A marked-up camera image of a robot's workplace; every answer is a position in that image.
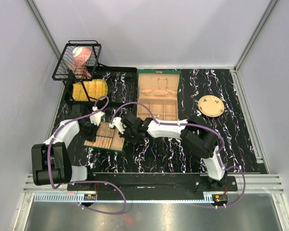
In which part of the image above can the green jewelry tray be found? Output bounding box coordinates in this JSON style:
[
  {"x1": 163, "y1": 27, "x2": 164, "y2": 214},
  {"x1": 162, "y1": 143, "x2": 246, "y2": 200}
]
[{"x1": 84, "y1": 122, "x2": 125, "y2": 152}]

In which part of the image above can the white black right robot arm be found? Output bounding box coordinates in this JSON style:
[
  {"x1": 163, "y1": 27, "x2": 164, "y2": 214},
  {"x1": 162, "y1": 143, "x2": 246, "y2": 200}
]
[{"x1": 115, "y1": 113, "x2": 227, "y2": 191}]

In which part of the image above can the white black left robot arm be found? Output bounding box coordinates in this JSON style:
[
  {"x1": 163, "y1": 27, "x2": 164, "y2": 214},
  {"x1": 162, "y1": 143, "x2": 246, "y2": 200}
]
[{"x1": 31, "y1": 104, "x2": 105, "y2": 191}]

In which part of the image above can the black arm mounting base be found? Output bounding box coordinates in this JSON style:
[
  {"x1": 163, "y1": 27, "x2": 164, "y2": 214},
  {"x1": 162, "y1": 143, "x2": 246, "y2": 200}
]
[{"x1": 67, "y1": 173, "x2": 238, "y2": 201}]

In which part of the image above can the green jewelry box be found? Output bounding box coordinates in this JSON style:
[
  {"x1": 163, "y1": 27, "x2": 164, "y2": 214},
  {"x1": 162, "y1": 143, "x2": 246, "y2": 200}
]
[{"x1": 137, "y1": 70, "x2": 181, "y2": 121}]

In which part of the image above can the yellow woven tray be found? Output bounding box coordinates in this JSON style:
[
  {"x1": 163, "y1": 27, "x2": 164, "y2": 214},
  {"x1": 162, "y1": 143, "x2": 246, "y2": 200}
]
[{"x1": 72, "y1": 79, "x2": 108, "y2": 102}]

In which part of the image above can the red patterned cup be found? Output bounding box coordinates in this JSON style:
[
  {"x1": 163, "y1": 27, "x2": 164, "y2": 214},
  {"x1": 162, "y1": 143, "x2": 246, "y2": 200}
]
[{"x1": 70, "y1": 46, "x2": 92, "y2": 79}]

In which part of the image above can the cream round plate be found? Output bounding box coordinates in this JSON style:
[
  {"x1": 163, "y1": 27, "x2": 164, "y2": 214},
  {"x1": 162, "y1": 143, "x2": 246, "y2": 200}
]
[{"x1": 198, "y1": 95, "x2": 224, "y2": 117}]

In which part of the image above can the black marble pattern mat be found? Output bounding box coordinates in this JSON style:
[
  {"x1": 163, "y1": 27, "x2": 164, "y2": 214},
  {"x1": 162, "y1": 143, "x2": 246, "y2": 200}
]
[{"x1": 67, "y1": 69, "x2": 267, "y2": 174}]

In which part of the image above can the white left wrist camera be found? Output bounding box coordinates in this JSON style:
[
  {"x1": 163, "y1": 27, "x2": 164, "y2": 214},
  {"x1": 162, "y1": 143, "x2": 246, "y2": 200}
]
[{"x1": 89, "y1": 106, "x2": 105, "y2": 126}]

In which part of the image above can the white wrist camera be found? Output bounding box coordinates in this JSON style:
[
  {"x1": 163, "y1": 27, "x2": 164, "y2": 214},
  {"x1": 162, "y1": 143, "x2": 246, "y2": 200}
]
[
  {"x1": 89, "y1": 106, "x2": 105, "y2": 126},
  {"x1": 109, "y1": 117, "x2": 125, "y2": 134}
]

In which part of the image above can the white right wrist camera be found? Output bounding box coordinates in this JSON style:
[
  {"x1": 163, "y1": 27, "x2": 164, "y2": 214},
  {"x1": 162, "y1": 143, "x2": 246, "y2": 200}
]
[{"x1": 109, "y1": 117, "x2": 125, "y2": 134}]

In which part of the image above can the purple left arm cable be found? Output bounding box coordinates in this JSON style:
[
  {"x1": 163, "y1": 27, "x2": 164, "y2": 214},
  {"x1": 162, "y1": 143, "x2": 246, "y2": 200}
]
[{"x1": 48, "y1": 95, "x2": 128, "y2": 215}]

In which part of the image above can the black wire dish rack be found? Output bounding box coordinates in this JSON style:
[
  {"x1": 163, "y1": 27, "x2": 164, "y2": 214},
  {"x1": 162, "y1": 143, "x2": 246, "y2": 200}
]
[{"x1": 52, "y1": 40, "x2": 138, "y2": 107}]

